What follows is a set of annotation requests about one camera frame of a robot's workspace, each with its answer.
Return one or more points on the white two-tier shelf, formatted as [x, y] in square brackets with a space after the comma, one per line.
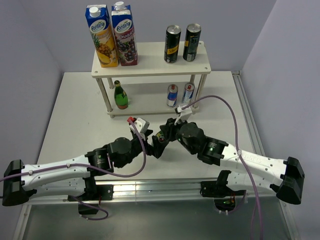
[146, 83]

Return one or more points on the pineapple juice carton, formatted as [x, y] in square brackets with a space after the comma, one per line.
[99, 24]

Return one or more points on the black can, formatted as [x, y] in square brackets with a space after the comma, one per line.
[192, 39]
[172, 42]

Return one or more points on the silver energy can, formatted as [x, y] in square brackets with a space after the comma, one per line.
[188, 93]
[172, 94]

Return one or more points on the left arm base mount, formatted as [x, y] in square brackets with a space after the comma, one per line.
[90, 206]

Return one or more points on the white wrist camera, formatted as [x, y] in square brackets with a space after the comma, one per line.
[138, 125]
[183, 113]

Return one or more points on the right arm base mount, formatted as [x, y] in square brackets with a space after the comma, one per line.
[226, 200]

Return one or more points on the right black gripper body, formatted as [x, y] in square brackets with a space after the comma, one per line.
[173, 129]

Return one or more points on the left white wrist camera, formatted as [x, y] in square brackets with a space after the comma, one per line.
[138, 125]

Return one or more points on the aluminium rail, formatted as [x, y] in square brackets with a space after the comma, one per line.
[248, 115]
[124, 190]

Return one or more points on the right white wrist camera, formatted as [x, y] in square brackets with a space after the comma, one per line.
[183, 113]

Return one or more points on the green glass bottle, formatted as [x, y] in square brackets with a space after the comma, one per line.
[120, 96]
[161, 138]

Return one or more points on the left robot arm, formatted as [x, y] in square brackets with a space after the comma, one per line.
[76, 176]

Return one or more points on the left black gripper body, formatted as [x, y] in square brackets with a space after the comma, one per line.
[136, 146]

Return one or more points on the aluminium front rail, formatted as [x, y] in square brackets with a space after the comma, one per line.
[124, 190]

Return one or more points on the grape juice carton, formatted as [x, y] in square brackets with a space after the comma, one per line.
[124, 34]

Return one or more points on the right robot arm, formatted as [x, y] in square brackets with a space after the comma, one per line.
[241, 168]

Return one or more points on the aluminium right rail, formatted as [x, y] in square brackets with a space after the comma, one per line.
[248, 115]

